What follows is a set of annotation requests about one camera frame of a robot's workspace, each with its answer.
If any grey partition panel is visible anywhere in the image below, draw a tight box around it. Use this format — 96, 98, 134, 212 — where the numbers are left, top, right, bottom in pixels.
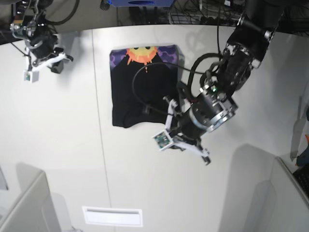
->
0, 171, 61, 232
253, 158, 309, 232

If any black keyboard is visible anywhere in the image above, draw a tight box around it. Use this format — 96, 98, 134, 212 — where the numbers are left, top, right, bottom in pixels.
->
293, 165, 309, 196

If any grey partition panel left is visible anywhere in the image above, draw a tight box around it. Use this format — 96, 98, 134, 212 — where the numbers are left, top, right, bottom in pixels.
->
0, 171, 61, 232

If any black power strip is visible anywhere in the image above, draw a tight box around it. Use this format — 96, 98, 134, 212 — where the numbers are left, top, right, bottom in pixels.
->
199, 16, 239, 27

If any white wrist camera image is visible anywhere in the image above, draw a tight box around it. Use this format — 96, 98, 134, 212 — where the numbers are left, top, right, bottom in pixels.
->
23, 52, 74, 83
152, 96, 211, 165

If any white table label plate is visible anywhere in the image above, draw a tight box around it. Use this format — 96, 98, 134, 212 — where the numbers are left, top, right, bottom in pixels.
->
82, 206, 143, 227

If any black T-shirt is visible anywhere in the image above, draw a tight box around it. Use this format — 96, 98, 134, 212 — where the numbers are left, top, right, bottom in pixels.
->
110, 45, 179, 128

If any grey partition panel right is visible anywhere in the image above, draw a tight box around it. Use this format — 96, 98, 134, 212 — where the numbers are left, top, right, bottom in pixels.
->
253, 158, 309, 232

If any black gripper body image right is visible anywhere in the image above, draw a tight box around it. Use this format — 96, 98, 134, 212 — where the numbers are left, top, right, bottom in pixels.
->
169, 93, 238, 145

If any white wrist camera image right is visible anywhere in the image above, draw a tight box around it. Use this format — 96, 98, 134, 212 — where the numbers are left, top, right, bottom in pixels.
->
152, 96, 211, 165

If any blue box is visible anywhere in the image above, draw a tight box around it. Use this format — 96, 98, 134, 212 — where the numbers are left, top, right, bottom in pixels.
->
108, 0, 174, 7

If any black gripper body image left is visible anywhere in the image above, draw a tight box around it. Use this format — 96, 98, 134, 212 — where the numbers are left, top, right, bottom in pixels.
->
25, 34, 65, 74

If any orange and teal tool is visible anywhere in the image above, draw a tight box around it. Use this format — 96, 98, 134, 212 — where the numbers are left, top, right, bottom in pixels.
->
295, 134, 309, 167

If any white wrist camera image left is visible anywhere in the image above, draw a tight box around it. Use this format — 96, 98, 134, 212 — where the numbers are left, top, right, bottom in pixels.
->
23, 52, 74, 83

